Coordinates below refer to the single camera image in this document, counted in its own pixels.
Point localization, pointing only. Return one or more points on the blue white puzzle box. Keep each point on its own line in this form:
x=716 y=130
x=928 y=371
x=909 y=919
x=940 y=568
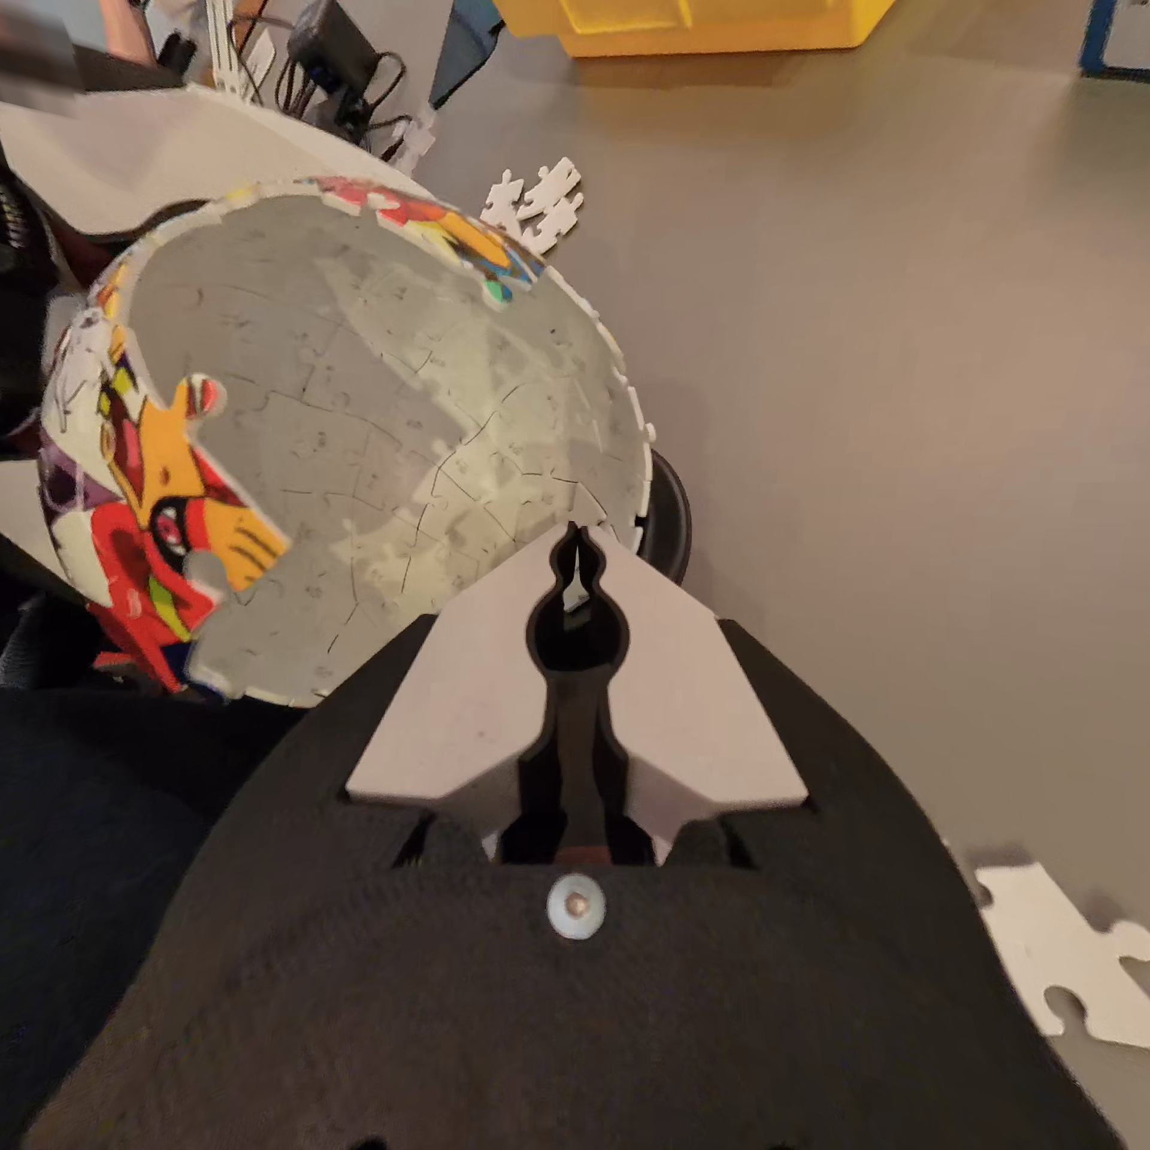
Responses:
x=1119 y=37

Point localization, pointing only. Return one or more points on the colourful puzzle ball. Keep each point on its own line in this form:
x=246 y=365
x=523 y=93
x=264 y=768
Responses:
x=361 y=404

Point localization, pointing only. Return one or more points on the dark blue flat object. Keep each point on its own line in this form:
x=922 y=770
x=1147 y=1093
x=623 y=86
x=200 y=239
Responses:
x=463 y=44

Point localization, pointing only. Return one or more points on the black ball stand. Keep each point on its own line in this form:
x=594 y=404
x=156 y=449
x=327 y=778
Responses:
x=671 y=521

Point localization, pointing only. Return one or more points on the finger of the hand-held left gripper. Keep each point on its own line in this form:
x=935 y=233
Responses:
x=137 y=153

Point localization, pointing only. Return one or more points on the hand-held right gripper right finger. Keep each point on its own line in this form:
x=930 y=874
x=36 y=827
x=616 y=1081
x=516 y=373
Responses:
x=701 y=718

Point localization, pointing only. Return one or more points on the yellow plastic tray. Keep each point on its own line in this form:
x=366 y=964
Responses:
x=719 y=23

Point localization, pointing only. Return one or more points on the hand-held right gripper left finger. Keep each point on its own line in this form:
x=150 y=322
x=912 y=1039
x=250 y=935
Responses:
x=451 y=709

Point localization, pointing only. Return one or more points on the person's dark shirt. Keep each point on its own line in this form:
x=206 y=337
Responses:
x=90 y=899

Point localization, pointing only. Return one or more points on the squarish white puzzle piece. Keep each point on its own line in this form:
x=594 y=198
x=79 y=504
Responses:
x=1059 y=954

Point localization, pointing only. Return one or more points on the small pile of puzzle pieces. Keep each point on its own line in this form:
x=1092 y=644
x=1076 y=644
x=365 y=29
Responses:
x=540 y=202

